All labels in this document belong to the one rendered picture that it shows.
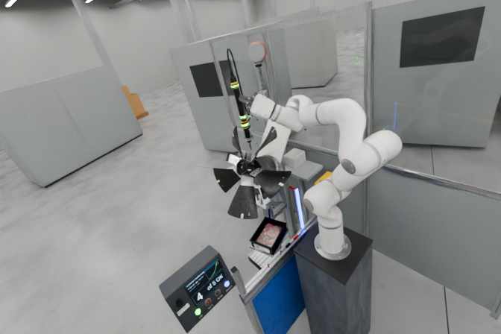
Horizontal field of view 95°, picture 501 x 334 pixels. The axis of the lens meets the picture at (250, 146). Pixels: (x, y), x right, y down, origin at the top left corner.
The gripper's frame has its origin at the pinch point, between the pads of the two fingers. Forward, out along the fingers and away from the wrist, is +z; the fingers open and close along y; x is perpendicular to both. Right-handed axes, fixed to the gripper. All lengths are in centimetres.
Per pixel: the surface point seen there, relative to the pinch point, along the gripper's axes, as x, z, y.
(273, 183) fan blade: -33, -38, -34
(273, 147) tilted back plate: -70, -37, -11
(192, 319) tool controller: 16, -16, -94
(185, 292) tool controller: 18, -9, -84
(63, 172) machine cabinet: -455, 317, -227
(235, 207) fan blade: -52, -24, -62
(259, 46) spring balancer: -73, 5, 59
